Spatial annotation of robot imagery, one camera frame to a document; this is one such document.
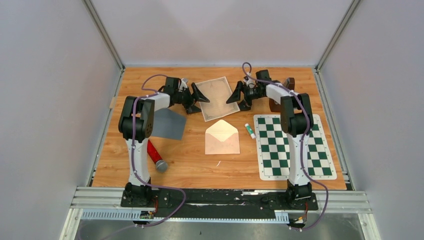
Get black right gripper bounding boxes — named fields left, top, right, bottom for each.
left=227, top=81, right=265, bottom=111

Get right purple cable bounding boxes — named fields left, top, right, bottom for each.
left=241, top=62, right=329, bottom=232

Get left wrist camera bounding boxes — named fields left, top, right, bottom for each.
left=178, top=78, right=188, bottom=91

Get green white chessboard mat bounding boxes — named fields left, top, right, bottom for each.
left=253, top=114, right=337, bottom=181

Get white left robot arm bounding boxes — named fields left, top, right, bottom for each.
left=118, top=76, right=210, bottom=207

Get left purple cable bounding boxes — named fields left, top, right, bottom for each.
left=131, top=74, right=187, bottom=229

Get red microphone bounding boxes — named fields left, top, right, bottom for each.
left=147, top=140, right=168, bottom=173

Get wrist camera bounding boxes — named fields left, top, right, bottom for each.
left=243, top=76, right=256, bottom=89
left=178, top=78, right=188, bottom=91

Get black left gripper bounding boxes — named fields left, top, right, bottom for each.
left=174, top=83, right=210, bottom=115

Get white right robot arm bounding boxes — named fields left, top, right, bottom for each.
left=226, top=69, right=314, bottom=209

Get grey envelope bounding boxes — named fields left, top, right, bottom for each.
left=151, top=108, right=187, bottom=140

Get cream pink envelope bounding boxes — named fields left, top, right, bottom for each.
left=204, top=119, right=241, bottom=155

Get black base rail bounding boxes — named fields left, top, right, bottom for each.
left=120, top=188, right=319, bottom=219

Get green white glue stick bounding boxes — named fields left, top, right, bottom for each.
left=244, top=123, right=256, bottom=139

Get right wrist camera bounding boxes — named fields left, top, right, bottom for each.
left=243, top=76, right=256, bottom=89

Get wooden metronome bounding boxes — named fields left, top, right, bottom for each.
left=266, top=77, right=295, bottom=113

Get purple cable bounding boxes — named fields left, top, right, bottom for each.
left=131, top=74, right=187, bottom=229
left=241, top=62, right=329, bottom=232

